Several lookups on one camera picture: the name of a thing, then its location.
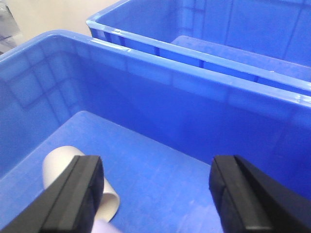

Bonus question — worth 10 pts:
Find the blue plastic bin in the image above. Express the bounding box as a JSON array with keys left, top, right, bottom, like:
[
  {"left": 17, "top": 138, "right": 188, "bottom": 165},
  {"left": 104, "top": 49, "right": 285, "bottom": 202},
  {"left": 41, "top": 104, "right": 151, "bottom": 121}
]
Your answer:
[
  {"left": 0, "top": 30, "right": 311, "bottom": 233},
  {"left": 86, "top": 0, "right": 311, "bottom": 95}
]

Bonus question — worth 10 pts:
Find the lavender plastic cup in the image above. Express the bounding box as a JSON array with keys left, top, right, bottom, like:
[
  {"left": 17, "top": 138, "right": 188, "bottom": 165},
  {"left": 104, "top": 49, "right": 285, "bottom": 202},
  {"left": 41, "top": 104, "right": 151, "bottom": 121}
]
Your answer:
[{"left": 91, "top": 219, "right": 122, "bottom": 233}]

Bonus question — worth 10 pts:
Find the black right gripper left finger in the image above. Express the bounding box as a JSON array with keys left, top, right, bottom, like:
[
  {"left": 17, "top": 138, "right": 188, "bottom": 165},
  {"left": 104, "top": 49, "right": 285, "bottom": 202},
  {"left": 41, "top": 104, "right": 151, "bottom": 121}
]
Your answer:
[{"left": 1, "top": 155, "right": 104, "bottom": 233}]

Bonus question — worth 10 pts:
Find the near blue plastic bin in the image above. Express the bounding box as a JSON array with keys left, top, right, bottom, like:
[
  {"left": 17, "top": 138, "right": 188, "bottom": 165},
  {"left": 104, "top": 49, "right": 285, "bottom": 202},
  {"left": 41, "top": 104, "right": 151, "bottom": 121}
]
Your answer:
[{"left": 0, "top": 30, "right": 311, "bottom": 233}]

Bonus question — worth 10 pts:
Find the far blue plastic bin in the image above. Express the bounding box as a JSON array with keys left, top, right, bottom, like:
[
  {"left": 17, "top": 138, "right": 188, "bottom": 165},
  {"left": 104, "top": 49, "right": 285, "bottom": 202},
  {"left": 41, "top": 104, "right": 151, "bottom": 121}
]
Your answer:
[{"left": 86, "top": 0, "right": 311, "bottom": 95}]

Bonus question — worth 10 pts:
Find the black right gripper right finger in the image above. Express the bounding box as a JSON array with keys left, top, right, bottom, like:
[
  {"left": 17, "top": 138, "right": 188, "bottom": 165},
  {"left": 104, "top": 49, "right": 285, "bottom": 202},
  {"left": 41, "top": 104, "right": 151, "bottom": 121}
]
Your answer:
[{"left": 209, "top": 155, "right": 311, "bottom": 233}]

